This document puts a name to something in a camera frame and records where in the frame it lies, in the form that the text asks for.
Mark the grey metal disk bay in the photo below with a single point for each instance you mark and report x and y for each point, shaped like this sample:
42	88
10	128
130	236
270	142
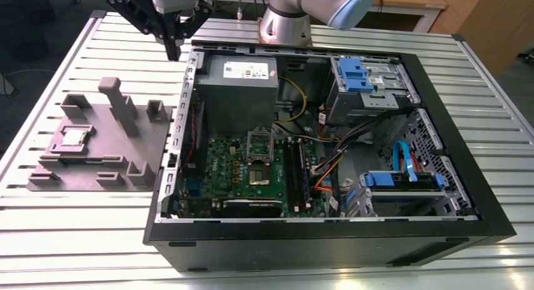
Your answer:
361	205

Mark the CPU socket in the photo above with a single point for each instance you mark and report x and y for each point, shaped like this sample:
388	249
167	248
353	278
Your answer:
259	176

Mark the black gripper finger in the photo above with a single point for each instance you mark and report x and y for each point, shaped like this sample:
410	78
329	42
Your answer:
198	15
130	8

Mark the black PC case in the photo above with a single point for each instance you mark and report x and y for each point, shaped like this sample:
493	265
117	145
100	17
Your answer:
291	246

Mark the silver CPU chip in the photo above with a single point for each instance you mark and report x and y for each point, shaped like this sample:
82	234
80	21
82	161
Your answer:
75	137

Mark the wooden cabinet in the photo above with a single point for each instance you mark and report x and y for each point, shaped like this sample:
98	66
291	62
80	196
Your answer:
492	27

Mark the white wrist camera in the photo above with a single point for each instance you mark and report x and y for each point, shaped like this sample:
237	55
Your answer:
175	1

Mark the black graphics card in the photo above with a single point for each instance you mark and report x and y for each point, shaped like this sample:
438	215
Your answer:
250	208

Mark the hard disk in blue carrier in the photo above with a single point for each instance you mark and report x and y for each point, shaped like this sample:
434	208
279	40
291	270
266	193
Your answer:
380	180

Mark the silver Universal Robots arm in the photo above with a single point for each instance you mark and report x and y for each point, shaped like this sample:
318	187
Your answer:
283	24

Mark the grey metal drive cage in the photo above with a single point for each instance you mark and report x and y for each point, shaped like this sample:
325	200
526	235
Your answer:
384	101

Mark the black RAM stick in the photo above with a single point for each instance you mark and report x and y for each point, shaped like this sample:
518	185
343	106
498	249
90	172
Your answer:
82	161

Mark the grey power supply unit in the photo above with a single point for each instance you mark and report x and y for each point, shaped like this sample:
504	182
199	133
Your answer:
238	99

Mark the green motherboard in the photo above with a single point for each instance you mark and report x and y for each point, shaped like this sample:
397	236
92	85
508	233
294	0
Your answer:
225	152

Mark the blue drive bay latch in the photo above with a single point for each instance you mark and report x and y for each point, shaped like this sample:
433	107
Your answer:
354	68

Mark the grey parts rack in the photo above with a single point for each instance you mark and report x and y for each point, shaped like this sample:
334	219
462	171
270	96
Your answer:
109	140

